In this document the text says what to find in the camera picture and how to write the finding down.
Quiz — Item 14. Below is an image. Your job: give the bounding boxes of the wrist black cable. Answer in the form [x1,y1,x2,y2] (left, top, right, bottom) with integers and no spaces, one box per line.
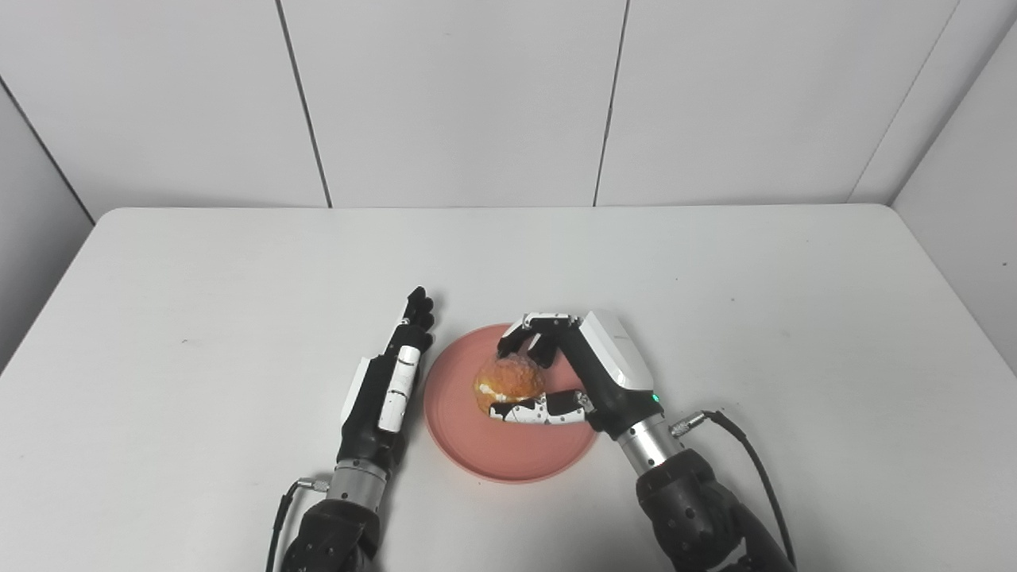
[265,477,330,572]
[670,410,798,570]

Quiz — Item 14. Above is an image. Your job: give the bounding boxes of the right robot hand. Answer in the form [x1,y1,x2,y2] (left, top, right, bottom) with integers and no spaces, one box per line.
[489,309,664,440]

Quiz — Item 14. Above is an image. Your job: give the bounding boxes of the pink plate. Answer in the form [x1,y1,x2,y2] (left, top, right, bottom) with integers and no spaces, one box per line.
[423,323,599,484]

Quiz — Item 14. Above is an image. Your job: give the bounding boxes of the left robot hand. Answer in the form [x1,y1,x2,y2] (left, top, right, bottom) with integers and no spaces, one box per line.
[337,287,436,475]

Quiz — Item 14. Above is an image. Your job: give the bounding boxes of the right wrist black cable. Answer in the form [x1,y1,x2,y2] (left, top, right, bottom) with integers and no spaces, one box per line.
[670,410,798,570]

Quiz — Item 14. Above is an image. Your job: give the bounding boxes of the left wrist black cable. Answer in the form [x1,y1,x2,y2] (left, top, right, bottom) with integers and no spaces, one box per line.
[265,477,330,572]

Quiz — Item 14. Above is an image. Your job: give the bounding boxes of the cream puff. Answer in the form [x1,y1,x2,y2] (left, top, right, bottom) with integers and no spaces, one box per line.
[474,354,547,415]

